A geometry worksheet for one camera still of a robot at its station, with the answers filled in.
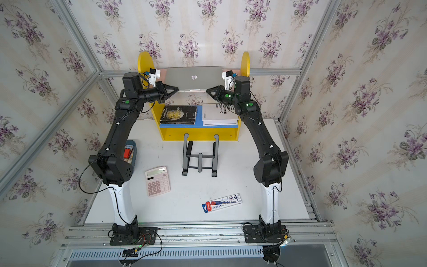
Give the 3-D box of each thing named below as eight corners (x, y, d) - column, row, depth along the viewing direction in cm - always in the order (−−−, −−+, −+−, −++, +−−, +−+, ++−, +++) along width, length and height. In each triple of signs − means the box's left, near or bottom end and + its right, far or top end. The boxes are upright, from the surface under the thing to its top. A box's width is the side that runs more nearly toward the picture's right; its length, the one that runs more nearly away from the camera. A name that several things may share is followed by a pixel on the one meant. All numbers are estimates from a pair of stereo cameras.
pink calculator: (149, 198, 86) (147, 196, 84) (146, 173, 95) (144, 171, 93) (171, 191, 88) (170, 189, 86) (166, 167, 98) (165, 165, 95)
